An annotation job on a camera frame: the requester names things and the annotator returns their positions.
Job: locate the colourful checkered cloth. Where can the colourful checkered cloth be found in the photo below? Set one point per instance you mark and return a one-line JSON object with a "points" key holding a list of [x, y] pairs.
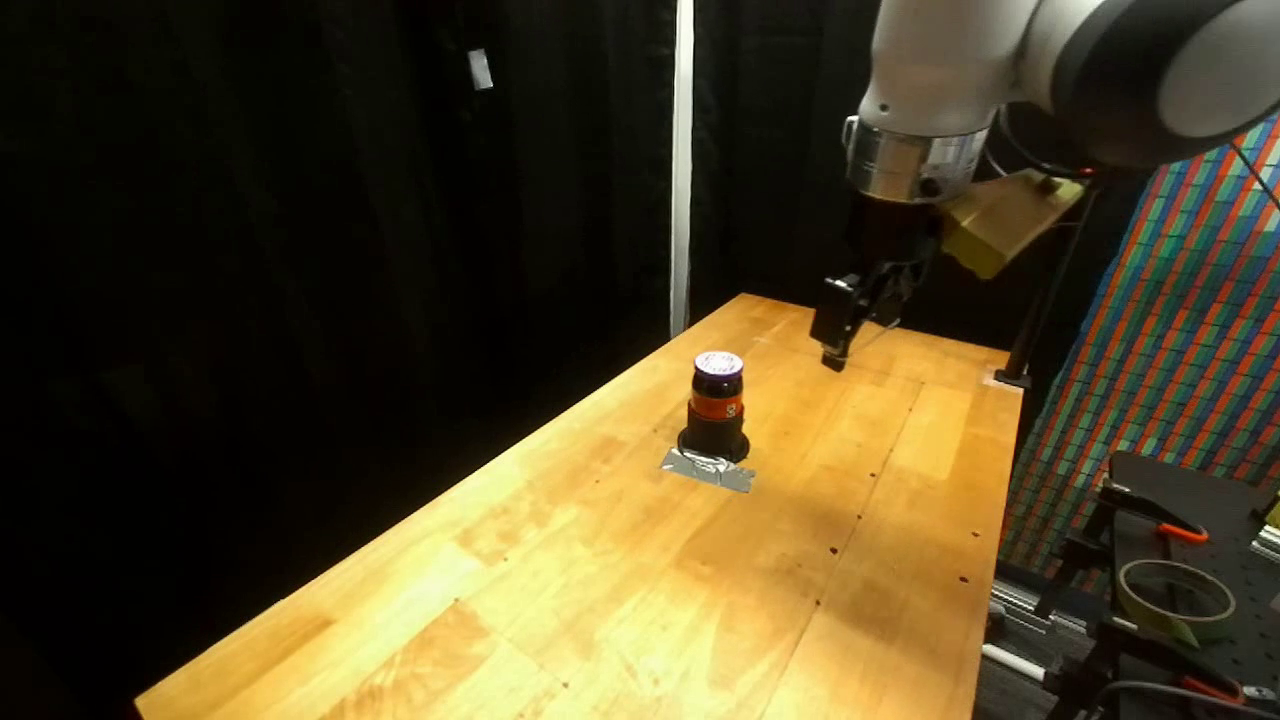
{"points": [[1181, 361]]}

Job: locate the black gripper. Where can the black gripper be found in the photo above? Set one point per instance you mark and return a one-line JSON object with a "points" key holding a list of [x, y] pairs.
{"points": [[895, 246]]}

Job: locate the yellowish wrist camera box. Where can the yellowish wrist camera box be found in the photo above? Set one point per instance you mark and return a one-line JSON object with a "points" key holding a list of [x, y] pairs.
{"points": [[1003, 217]]}

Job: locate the roll of masking tape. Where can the roll of masking tape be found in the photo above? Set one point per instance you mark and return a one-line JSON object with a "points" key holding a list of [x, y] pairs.
{"points": [[1173, 602]]}

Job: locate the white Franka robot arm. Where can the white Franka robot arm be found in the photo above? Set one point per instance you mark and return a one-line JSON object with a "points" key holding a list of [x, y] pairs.
{"points": [[960, 64]]}

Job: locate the black curtain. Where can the black curtain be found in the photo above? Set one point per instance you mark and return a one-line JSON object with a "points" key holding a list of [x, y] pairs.
{"points": [[332, 266]]}

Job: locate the white vertical pole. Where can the white vertical pole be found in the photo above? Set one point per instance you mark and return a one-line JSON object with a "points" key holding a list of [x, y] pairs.
{"points": [[681, 162]]}

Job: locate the wooden workbench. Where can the wooden workbench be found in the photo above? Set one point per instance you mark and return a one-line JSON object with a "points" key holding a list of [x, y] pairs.
{"points": [[642, 547]]}

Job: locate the small white tag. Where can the small white tag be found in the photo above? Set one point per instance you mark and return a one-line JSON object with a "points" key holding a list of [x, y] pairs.
{"points": [[482, 71]]}

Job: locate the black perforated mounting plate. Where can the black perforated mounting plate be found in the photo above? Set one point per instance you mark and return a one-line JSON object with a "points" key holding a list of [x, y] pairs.
{"points": [[1192, 523]]}

